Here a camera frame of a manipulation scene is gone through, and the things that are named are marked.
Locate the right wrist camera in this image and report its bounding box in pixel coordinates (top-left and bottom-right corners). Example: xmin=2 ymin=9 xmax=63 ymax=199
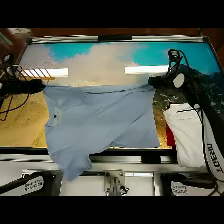
xmin=167 ymin=48 xmax=183 ymax=66

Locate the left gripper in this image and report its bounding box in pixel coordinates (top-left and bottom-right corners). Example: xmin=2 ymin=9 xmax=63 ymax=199
xmin=20 ymin=78 xmax=47 ymax=96

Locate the light blue shirt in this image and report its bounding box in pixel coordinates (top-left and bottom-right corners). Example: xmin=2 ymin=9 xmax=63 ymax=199
xmin=42 ymin=82 xmax=161 ymax=183

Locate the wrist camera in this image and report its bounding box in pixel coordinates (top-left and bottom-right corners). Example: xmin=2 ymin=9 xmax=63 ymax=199
xmin=1 ymin=53 xmax=16 ymax=68
xmin=167 ymin=48 xmax=183 ymax=66

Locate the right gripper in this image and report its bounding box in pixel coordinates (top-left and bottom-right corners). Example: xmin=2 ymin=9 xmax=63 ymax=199
xmin=147 ymin=75 xmax=175 ymax=90

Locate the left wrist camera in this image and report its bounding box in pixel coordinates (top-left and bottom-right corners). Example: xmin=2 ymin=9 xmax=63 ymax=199
xmin=1 ymin=53 xmax=16 ymax=68

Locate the black cable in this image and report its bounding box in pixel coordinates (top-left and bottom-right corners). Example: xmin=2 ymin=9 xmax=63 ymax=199
xmin=0 ymin=92 xmax=32 ymax=123
xmin=184 ymin=104 xmax=215 ymax=178

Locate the red garment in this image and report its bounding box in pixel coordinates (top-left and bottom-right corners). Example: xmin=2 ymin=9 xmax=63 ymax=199
xmin=165 ymin=124 xmax=177 ymax=148

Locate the white garment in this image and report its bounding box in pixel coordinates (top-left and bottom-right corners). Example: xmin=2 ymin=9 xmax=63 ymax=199
xmin=162 ymin=102 xmax=208 ymax=168

